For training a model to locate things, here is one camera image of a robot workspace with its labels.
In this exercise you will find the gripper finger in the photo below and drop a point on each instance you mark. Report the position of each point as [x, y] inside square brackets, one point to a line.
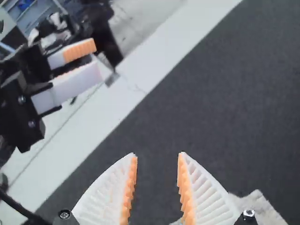
[77, 50]
[103, 194]
[206, 197]

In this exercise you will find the black mat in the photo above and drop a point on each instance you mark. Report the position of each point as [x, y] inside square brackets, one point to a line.
[211, 93]

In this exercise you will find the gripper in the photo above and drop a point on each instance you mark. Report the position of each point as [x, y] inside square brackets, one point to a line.
[14, 105]

